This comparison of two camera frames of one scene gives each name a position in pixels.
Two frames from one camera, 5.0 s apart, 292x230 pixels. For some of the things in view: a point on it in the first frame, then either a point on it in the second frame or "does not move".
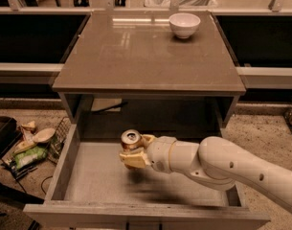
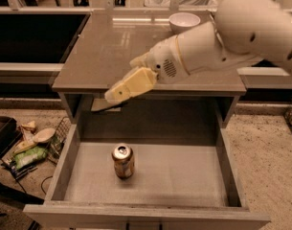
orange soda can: (131, 141) → (123, 160)
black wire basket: (58, 139) does not move
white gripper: (160, 153) → (162, 58)
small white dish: (43, 135) does not move
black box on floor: (5, 134) does not move
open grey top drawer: (90, 190) does not move
